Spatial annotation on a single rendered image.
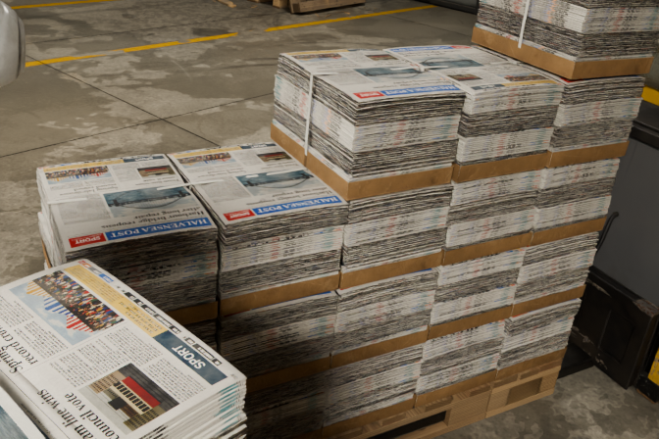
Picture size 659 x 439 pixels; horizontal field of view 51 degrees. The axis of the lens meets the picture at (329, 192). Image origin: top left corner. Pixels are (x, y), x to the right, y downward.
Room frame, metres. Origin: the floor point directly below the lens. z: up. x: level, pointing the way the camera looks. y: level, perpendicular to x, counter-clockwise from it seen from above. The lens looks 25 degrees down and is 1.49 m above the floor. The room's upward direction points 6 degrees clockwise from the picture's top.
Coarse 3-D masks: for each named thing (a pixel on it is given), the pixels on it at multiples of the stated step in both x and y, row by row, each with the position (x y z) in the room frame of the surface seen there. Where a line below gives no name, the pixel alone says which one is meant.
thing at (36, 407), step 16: (0, 368) 0.50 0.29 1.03; (16, 368) 0.50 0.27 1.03; (0, 384) 0.48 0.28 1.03; (16, 384) 0.48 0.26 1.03; (32, 384) 0.49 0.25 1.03; (16, 400) 0.47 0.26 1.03; (32, 400) 0.47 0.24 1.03; (48, 400) 0.47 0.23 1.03; (0, 416) 0.45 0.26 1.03; (32, 416) 0.45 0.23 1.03; (48, 416) 0.45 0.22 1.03; (64, 416) 0.45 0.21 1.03; (0, 432) 0.43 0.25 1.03; (16, 432) 0.43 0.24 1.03; (48, 432) 0.43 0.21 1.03; (64, 432) 0.43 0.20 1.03; (80, 432) 0.44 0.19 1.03
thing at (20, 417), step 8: (0, 392) 0.46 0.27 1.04; (0, 400) 0.45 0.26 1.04; (8, 400) 0.45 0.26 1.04; (8, 408) 0.44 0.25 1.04; (16, 408) 0.44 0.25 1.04; (16, 416) 0.44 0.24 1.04; (24, 416) 0.44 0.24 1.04; (24, 424) 0.43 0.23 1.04; (32, 424) 0.43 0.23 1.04; (24, 432) 0.42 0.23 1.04; (32, 432) 0.42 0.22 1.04; (40, 432) 0.42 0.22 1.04
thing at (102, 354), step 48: (0, 288) 0.62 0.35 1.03; (48, 288) 0.63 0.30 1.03; (96, 288) 0.64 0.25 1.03; (0, 336) 0.55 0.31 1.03; (48, 336) 0.55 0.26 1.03; (96, 336) 0.56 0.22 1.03; (144, 336) 0.57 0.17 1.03; (192, 336) 0.58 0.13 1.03; (48, 384) 0.49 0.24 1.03; (96, 384) 0.49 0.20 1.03; (144, 384) 0.50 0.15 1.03; (192, 384) 0.51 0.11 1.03; (240, 384) 0.53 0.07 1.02; (96, 432) 0.44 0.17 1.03; (144, 432) 0.44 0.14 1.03; (192, 432) 0.48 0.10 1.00; (240, 432) 0.53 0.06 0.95
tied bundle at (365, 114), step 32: (288, 64) 1.60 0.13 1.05; (320, 64) 1.58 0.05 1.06; (352, 64) 1.61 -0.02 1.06; (384, 64) 1.64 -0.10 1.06; (288, 96) 1.59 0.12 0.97; (320, 96) 1.47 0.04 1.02; (352, 96) 1.36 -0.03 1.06; (384, 96) 1.38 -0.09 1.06; (416, 96) 1.42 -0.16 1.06; (448, 96) 1.46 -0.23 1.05; (288, 128) 1.58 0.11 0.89; (320, 128) 1.46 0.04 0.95; (352, 128) 1.35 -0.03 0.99; (384, 128) 1.38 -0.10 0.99; (416, 128) 1.43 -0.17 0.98; (448, 128) 1.48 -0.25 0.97; (320, 160) 1.44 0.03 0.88; (352, 160) 1.34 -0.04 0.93; (384, 160) 1.38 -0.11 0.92; (416, 160) 1.43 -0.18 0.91; (448, 160) 1.48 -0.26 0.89
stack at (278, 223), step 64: (64, 192) 1.25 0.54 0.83; (128, 192) 1.28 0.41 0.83; (192, 192) 1.37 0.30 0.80; (256, 192) 1.34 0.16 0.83; (320, 192) 1.37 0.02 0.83; (448, 192) 1.49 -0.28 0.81; (512, 192) 1.60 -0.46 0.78; (64, 256) 1.06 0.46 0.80; (128, 256) 1.10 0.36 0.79; (192, 256) 1.16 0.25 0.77; (256, 256) 1.24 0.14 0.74; (320, 256) 1.31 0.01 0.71; (384, 256) 1.40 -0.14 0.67; (512, 256) 1.62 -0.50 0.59; (256, 320) 1.24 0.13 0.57; (320, 320) 1.32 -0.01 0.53; (384, 320) 1.42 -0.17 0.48; (448, 320) 1.53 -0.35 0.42; (320, 384) 1.33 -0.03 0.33; (384, 384) 1.43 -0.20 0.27; (448, 384) 1.56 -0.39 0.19
